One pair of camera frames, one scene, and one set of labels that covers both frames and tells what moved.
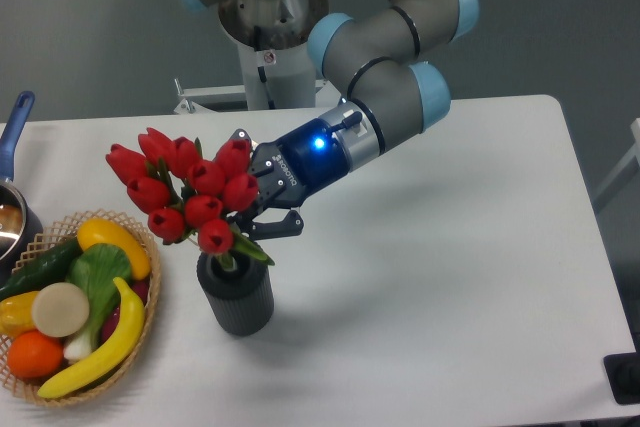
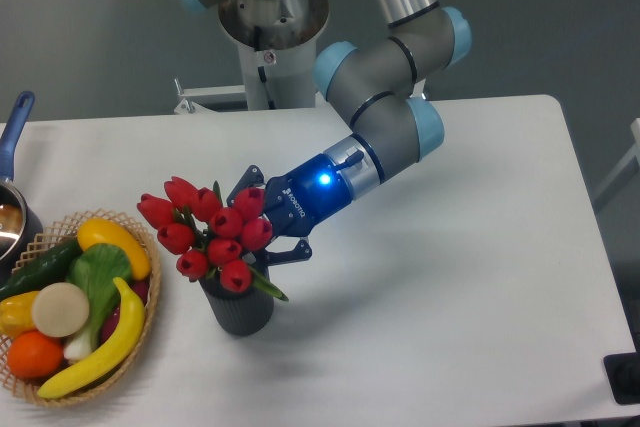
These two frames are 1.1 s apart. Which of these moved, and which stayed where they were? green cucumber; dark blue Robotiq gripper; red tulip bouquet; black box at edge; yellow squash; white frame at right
Moved: red tulip bouquet; dark blue Robotiq gripper
Stayed: green cucumber; white frame at right; yellow squash; black box at edge
